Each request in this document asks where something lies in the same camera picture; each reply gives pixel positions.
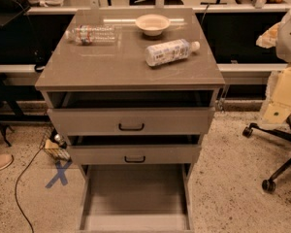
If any blue label plastic bottle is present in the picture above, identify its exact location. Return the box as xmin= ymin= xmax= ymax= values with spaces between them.
xmin=145 ymin=39 xmax=201 ymax=67

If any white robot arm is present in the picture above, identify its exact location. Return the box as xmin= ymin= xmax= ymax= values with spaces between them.
xmin=256 ymin=9 xmax=291 ymax=129

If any grey drawer cabinet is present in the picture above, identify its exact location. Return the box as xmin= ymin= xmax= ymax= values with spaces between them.
xmin=34 ymin=7 xmax=226 ymax=233

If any middle grey drawer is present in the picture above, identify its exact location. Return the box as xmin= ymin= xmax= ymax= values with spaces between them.
xmin=68 ymin=135 xmax=201 ymax=165

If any grey drawer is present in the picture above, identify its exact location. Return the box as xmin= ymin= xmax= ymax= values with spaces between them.
xmin=76 ymin=164 xmax=194 ymax=233
xmin=48 ymin=90 xmax=214 ymax=136
xmin=68 ymin=135 xmax=201 ymax=165

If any top grey drawer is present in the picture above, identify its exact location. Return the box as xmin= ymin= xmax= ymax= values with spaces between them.
xmin=48 ymin=90 xmax=214 ymax=136

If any clear plastic water bottle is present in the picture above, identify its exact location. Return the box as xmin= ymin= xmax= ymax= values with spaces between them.
xmin=65 ymin=25 xmax=116 ymax=46

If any bottom grey drawer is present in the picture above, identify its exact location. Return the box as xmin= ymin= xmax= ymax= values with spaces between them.
xmin=76 ymin=164 xmax=194 ymax=233

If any white paper bowl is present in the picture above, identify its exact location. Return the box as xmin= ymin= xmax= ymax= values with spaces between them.
xmin=135 ymin=15 xmax=171 ymax=36

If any blue tape cross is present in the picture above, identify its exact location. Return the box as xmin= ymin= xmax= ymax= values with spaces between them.
xmin=46 ymin=161 xmax=72 ymax=188

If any tan shoe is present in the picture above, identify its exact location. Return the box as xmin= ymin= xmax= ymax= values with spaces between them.
xmin=0 ymin=154 xmax=14 ymax=171

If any black table at left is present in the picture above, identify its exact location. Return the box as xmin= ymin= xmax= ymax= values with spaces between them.
xmin=0 ymin=0 xmax=32 ymax=148

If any black top drawer handle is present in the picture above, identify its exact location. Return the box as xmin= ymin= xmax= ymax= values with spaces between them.
xmin=118 ymin=123 xmax=145 ymax=131

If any black drawer handle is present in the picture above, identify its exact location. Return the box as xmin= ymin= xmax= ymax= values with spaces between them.
xmin=118 ymin=123 xmax=145 ymax=131
xmin=124 ymin=155 xmax=146 ymax=163

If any black middle drawer handle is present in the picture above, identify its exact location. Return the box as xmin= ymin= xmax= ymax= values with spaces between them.
xmin=124 ymin=155 xmax=146 ymax=163

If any wire basket on floor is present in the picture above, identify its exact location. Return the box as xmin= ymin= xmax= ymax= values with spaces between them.
xmin=39 ymin=127 xmax=71 ymax=161

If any black floor cable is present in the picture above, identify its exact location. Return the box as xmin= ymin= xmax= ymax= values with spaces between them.
xmin=15 ymin=147 xmax=45 ymax=233

